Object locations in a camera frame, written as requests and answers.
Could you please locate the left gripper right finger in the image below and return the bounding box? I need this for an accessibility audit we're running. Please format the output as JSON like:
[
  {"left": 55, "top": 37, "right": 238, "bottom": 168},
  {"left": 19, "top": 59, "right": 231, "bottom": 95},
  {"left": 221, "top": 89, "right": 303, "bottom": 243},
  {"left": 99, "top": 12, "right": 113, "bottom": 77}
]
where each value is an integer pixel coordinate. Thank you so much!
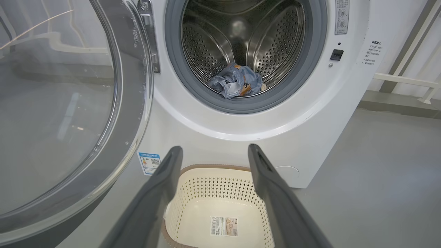
[{"left": 248, "top": 144, "right": 333, "bottom": 248}]

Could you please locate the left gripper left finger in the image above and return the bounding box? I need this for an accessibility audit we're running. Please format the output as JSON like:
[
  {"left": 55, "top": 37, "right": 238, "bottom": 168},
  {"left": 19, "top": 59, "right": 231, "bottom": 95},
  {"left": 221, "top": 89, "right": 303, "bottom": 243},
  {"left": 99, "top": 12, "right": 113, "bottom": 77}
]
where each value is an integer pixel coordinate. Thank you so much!
[{"left": 99, "top": 146, "right": 183, "bottom": 248}]

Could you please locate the black-rimmed glass washer door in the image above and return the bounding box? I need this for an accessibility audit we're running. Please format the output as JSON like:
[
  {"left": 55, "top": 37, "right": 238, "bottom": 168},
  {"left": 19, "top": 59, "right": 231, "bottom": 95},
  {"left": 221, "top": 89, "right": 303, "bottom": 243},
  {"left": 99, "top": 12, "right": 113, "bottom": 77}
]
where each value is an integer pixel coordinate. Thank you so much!
[{"left": 0, "top": 0, "right": 154, "bottom": 248}]

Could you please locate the blue garment with orange print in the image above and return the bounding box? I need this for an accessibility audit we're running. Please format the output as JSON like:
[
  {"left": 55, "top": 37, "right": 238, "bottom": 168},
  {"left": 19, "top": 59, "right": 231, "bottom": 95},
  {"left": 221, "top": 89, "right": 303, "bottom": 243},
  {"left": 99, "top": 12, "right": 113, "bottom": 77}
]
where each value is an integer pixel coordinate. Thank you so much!
[{"left": 208, "top": 63, "right": 263, "bottom": 100}]

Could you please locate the cream basket with brown rim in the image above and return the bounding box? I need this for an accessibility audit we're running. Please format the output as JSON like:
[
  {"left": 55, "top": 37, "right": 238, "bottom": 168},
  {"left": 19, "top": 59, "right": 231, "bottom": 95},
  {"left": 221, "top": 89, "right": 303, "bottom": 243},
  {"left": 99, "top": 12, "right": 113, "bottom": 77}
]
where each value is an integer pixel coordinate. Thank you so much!
[{"left": 161, "top": 164, "right": 276, "bottom": 248}]

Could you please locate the barcode sticker inside basket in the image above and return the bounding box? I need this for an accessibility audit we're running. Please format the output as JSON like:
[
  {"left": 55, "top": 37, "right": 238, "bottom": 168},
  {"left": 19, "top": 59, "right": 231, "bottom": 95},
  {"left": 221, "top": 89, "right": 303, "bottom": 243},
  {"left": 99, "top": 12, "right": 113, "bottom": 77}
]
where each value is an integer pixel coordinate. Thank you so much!
[{"left": 210, "top": 216, "right": 238, "bottom": 237}]

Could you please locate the white front-load washing machine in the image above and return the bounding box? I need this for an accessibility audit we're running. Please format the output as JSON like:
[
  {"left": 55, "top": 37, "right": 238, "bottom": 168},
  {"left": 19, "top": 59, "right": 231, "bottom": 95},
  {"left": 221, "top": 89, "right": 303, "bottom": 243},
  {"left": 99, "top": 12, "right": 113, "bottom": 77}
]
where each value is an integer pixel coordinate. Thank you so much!
[{"left": 57, "top": 0, "right": 395, "bottom": 248}]

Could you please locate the grey rubber door gasket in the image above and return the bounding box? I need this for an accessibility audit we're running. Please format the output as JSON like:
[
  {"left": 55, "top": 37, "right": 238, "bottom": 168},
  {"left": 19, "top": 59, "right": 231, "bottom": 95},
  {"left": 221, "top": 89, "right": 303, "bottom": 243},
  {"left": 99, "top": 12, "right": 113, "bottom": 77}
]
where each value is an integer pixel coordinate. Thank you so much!
[{"left": 164, "top": 0, "right": 328, "bottom": 114}]

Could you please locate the chrome washer door hinge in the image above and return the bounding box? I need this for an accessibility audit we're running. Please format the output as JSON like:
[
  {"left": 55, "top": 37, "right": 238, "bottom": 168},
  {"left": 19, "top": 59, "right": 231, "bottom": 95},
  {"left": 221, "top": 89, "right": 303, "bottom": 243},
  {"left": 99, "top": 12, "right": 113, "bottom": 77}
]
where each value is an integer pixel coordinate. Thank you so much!
[{"left": 138, "top": 0, "right": 161, "bottom": 73}]

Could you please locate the round filter cover on washer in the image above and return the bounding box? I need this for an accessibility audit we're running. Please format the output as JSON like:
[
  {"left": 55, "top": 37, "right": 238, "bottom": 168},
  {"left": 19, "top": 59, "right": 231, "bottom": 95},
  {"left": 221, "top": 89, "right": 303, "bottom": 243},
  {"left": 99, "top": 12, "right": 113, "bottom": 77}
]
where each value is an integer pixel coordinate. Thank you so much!
[{"left": 275, "top": 166, "right": 300, "bottom": 184}]

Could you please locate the blue energy label sticker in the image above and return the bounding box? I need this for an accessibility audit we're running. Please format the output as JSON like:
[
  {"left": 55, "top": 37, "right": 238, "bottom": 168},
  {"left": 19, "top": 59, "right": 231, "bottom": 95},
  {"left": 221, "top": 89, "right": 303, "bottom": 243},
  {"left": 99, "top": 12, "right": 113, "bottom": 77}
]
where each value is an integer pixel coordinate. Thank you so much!
[{"left": 138, "top": 152, "right": 161, "bottom": 176}]

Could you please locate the perforated steel washer drum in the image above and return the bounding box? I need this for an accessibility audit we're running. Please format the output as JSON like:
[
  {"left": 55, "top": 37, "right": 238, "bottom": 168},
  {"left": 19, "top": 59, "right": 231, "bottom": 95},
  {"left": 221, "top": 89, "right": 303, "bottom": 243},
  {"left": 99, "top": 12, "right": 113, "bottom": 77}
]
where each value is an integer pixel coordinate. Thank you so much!
[{"left": 181, "top": 0, "right": 306, "bottom": 98}]

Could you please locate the white metal railing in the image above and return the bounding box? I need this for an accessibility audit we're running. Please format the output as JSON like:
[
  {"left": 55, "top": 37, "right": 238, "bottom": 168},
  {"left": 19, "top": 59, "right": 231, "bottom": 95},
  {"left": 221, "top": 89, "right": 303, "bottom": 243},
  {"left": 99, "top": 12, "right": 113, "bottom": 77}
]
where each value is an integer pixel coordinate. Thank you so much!
[{"left": 373, "top": 0, "right": 441, "bottom": 104}]

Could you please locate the printed warning label on washer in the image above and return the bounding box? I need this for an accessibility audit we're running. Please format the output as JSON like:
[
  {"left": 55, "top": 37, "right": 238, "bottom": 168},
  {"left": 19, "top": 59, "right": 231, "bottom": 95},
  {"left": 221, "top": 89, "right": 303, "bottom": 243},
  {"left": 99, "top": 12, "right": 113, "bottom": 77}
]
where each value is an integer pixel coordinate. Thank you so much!
[{"left": 361, "top": 40, "right": 383, "bottom": 66}]

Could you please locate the grey icon sticker on washer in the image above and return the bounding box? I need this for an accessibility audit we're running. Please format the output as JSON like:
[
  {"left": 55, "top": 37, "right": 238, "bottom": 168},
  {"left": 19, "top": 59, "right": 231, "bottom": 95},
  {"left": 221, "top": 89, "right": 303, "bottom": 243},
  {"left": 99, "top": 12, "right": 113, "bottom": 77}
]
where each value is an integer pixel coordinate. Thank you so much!
[{"left": 335, "top": 0, "right": 350, "bottom": 35}]

